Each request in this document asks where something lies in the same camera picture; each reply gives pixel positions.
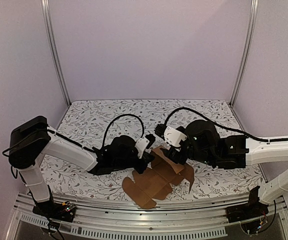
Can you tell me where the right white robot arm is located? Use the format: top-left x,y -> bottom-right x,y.
161,119 -> 288,218

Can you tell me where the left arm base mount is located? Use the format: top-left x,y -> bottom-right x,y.
32,196 -> 77,223

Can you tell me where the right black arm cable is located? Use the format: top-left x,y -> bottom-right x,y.
163,106 -> 288,143

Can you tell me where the floral patterned table mat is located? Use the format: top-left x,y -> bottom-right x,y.
40,99 -> 263,201

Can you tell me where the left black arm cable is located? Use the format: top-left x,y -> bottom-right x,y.
91,114 -> 145,153

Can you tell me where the aluminium corner post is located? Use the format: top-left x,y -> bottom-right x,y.
41,0 -> 72,107
229,0 -> 259,108

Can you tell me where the left aluminium corner post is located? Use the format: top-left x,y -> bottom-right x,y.
41,0 -> 72,107

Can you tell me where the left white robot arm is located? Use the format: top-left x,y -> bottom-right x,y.
2,115 -> 156,217

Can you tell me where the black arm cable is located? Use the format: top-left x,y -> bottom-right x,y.
91,114 -> 145,153
163,106 -> 288,143

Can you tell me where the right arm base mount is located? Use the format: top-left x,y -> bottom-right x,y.
225,186 -> 269,223

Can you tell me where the aluminium front rail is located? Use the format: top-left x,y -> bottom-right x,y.
13,192 -> 287,229

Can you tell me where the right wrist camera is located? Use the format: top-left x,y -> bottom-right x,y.
154,124 -> 188,151

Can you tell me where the perforated metal strip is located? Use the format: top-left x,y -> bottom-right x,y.
18,212 -> 228,238

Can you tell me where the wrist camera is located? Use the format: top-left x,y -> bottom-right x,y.
135,133 -> 156,159
154,124 -> 188,151

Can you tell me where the brown cardboard box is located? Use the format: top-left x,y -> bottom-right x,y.
122,146 -> 195,210

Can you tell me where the right aluminium corner post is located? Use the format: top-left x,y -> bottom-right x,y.
229,0 -> 259,108

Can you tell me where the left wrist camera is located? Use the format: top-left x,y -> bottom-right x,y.
135,133 -> 156,159

